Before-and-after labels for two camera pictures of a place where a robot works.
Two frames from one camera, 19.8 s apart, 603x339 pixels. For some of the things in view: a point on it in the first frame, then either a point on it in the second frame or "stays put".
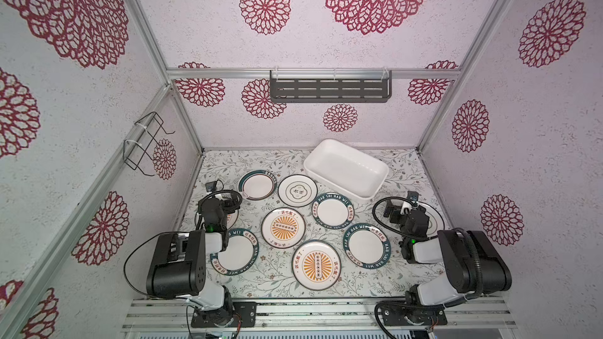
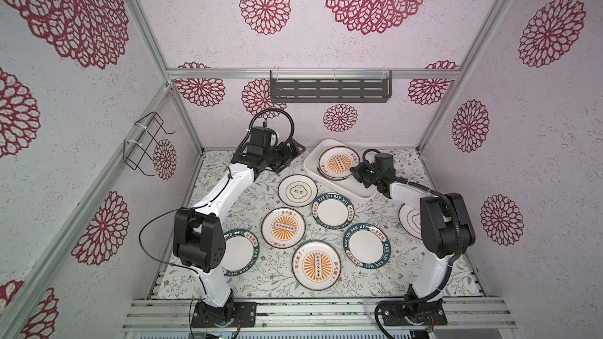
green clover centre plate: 297,190 stays put
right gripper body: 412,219 -> 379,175
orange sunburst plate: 232,218 -> 335,163
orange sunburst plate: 283,227 stays put
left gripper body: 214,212 -> 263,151
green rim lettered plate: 239,256 stays put
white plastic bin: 356,173 stays put
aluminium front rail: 313,315 stays put
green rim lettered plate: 366,246 stays put
